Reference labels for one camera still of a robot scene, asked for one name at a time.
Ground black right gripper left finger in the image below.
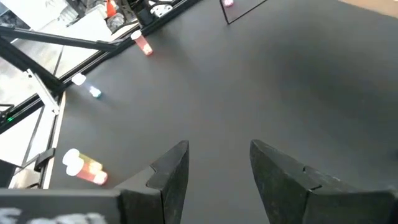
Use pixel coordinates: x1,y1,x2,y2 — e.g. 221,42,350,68
114,139,190,224

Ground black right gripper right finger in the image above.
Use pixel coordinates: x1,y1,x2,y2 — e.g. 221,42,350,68
249,139,398,224

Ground red medicine bottle white cap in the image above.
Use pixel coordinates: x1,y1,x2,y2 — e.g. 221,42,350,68
130,29,154,57
65,163,109,187

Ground yellow medicine bottle white cap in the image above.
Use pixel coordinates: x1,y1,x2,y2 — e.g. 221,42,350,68
62,148,104,170

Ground teal medicine bottle white cap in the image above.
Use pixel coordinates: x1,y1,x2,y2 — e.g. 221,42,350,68
71,73,103,100

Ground wooden shelf black legs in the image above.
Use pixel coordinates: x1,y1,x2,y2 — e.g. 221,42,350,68
219,0,398,25

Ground orange object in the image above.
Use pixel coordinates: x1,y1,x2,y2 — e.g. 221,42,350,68
105,0,118,19

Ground white frame bracket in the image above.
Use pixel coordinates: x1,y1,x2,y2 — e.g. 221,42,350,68
26,68,60,115

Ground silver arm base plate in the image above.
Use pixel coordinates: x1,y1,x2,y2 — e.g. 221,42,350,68
149,3,174,18

